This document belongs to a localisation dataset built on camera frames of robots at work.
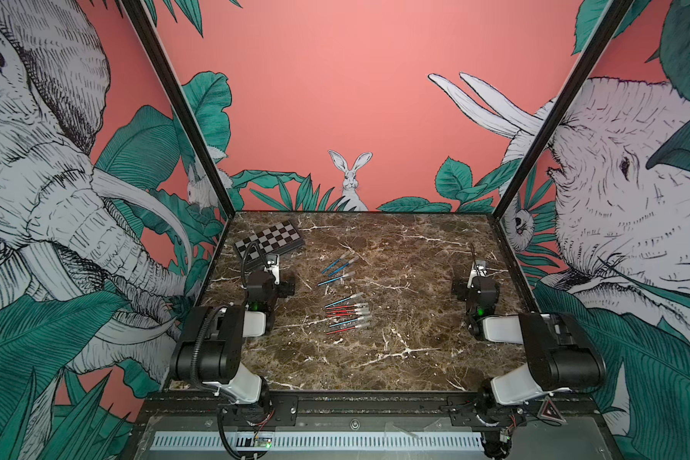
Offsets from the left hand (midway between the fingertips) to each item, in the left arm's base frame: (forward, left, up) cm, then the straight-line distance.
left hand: (279, 266), depth 95 cm
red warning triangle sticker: (-44, -76, -7) cm, 88 cm away
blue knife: (-1, -19, -7) cm, 21 cm away
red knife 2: (-14, -23, -8) cm, 28 cm away
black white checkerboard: (+15, +7, -4) cm, 17 cm away
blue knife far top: (+6, -19, -7) cm, 21 cm away
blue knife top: (+6, -25, -7) cm, 27 cm away
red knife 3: (-20, -24, -7) cm, 32 cm away
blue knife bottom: (-17, -28, -7) cm, 33 cm away
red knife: (-11, -27, -8) cm, 30 cm away
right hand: (-5, -65, 0) cm, 65 cm away
